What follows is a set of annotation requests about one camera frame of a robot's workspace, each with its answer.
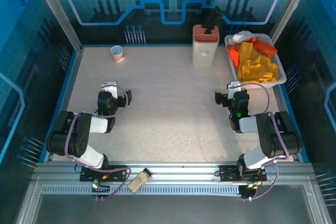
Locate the yellow t-shirt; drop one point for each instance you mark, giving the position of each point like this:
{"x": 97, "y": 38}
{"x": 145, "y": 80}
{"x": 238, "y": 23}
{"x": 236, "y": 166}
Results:
{"x": 252, "y": 69}

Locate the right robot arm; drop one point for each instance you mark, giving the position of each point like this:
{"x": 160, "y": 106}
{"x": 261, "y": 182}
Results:
{"x": 270, "y": 134}

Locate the white plastic laundry basket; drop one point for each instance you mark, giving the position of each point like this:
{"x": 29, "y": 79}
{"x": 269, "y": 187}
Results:
{"x": 281, "y": 75}

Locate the white paper cup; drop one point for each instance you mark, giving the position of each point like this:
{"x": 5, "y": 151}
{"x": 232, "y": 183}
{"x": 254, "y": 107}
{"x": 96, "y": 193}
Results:
{"x": 117, "y": 56}

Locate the orange t-shirt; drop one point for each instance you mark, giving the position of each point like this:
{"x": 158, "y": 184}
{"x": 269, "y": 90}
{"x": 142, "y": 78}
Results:
{"x": 265, "y": 47}

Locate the cream knife block, salmon top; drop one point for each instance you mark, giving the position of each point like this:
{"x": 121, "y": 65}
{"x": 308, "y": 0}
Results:
{"x": 202, "y": 56}

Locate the white t-shirt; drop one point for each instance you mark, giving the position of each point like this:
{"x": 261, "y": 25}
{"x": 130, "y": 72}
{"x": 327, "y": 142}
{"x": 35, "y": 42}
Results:
{"x": 241, "y": 36}

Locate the small connector board with LED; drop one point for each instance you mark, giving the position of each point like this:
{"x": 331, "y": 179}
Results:
{"x": 248, "y": 191}
{"x": 96, "y": 185}

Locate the clear spice bottle, black cap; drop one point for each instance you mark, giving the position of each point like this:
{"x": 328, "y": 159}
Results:
{"x": 137, "y": 182}

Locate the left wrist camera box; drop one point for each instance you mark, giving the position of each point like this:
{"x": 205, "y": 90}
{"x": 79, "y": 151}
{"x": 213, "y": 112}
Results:
{"x": 111, "y": 91}

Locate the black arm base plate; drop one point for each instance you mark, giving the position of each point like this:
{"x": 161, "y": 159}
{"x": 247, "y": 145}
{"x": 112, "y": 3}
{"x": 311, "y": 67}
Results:
{"x": 116, "y": 173}
{"x": 228, "y": 172}

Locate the aluminium mounting rail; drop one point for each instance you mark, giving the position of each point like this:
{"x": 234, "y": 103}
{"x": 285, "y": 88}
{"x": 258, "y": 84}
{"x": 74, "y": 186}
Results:
{"x": 183, "y": 174}

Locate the aluminium frame post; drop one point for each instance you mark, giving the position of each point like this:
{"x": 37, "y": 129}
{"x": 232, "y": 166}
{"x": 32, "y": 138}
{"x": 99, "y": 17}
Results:
{"x": 294, "y": 3}
{"x": 61, "y": 16}

